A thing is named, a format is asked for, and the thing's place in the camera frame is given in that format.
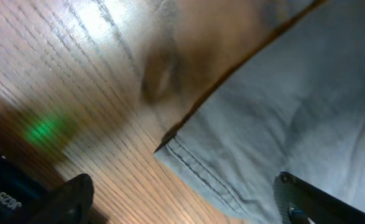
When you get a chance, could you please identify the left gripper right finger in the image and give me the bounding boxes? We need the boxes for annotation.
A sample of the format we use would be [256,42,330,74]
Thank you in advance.
[273,172,365,224]

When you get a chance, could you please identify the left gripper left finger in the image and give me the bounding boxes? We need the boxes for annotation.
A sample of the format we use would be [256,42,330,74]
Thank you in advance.
[29,174,94,224]

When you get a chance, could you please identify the grey shorts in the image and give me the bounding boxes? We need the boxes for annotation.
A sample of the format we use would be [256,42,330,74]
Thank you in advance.
[155,1,365,223]

